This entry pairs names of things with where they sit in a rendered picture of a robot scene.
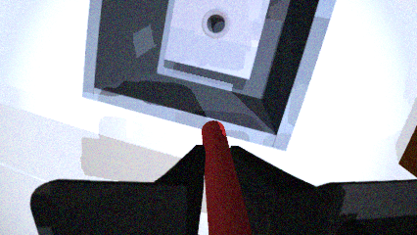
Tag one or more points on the red peg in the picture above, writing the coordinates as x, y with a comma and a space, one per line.
225, 206

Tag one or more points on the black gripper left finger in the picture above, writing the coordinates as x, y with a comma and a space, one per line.
171, 205

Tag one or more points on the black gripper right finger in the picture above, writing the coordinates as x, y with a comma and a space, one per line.
278, 203

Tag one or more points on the white plate with hole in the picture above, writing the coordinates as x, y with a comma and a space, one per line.
192, 40

